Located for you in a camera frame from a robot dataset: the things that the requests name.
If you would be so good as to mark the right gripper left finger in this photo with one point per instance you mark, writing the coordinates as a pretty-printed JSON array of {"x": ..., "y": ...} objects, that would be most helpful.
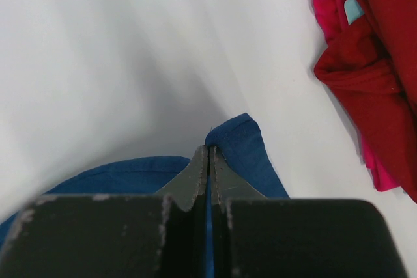
[{"x": 114, "y": 235}]

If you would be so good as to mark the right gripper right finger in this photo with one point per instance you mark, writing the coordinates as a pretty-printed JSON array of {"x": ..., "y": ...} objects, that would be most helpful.
[{"x": 257, "y": 236}]

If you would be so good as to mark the folded red t shirt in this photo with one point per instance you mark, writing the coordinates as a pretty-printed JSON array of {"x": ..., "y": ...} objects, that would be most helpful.
[{"x": 374, "y": 79}]

